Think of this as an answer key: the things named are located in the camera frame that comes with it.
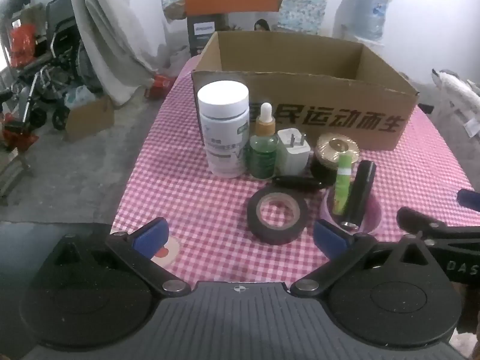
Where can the black wheelchair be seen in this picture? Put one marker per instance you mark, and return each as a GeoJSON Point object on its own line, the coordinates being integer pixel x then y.
{"type": "Point", "coordinates": [56, 45]}

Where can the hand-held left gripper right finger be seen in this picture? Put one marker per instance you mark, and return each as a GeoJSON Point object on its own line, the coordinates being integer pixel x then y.
{"type": "Point", "coordinates": [330, 238]}

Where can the green dropper bottle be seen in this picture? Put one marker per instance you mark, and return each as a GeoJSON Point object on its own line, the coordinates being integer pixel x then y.
{"type": "Point", "coordinates": [262, 155]}

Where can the pink bowl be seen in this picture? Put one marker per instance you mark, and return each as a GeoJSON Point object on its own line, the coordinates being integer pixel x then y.
{"type": "Point", "coordinates": [373, 210]}

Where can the pale blue plastic bag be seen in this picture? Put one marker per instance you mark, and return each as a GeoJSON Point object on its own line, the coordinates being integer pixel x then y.
{"type": "Point", "coordinates": [77, 95]}

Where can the large brown cardboard box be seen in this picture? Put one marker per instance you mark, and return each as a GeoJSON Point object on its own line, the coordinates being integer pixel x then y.
{"type": "Point", "coordinates": [337, 120]}

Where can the white curtain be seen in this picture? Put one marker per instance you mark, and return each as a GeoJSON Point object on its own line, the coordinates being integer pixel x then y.
{"type": "Point", "coordinates": [108, 26]}

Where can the white power adapter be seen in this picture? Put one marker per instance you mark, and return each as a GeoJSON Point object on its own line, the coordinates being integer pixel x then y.
{"type": "Point", "coordinates": [294, 153]}

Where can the dark box with blue label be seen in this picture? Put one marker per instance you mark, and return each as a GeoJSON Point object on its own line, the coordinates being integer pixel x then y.
{"type": "Point", "coordinates": [200, 35]}

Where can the clear blue water jug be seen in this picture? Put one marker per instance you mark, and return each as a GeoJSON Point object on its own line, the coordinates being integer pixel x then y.
{"type": "Point", "coordinates": [369, 11]}

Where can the green white tube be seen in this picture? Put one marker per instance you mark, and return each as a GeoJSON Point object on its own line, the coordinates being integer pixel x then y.
{"type": "Point", "coordinates": [342, 183]}

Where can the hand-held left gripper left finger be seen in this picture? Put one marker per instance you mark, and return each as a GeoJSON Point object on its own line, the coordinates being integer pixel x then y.
{"type": "Point", "coordinates": [153, 232]}

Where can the black jar with gold lid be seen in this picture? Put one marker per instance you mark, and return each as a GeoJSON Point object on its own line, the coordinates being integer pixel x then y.
{"type": "Point", "coordinates": [326, 157]}

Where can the black cylinder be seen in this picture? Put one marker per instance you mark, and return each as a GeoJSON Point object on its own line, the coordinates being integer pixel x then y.
{"type": "Point", "coordinates": [360, 195]}

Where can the red metal frame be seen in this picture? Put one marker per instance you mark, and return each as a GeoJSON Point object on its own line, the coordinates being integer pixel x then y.
{"type": "Point", "coordinates": [15, 135]}

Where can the red package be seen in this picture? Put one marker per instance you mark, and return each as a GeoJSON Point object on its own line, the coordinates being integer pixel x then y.
{"type": "Point", "coordinates": [159, 84]}

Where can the small brown cardboard box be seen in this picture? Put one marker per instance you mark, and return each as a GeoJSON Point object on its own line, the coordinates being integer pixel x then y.
{"type": "Point", "coordinates": [90, 120]}

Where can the black tape roll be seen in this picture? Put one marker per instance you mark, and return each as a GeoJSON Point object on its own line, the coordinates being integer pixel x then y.
{"type": "Point", "coordinates": [258, 228]}

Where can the blue patterned wall cloth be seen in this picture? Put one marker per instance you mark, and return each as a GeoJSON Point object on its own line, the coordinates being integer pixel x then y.
{"type": "Point", "coordinates": [311, 0]}

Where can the white pill bottle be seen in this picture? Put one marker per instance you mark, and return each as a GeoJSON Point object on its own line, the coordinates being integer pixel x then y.
{"type": "Point", "coordinates": [223, 127]}

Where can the white round sticker red spot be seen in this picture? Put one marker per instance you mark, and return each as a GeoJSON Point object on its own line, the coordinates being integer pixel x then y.
{"type": "Point", "coordinates": [170, 251]}

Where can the red bag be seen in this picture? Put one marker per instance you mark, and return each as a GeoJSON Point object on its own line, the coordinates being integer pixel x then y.
{"type": "Point", "coordinates": [22, 43]}

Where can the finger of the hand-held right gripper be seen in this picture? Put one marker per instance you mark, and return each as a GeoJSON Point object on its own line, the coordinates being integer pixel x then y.
{"type": "Point", "coordinates": [431, 228]}
{"type": "Point", "coordinates": [470, 198]}

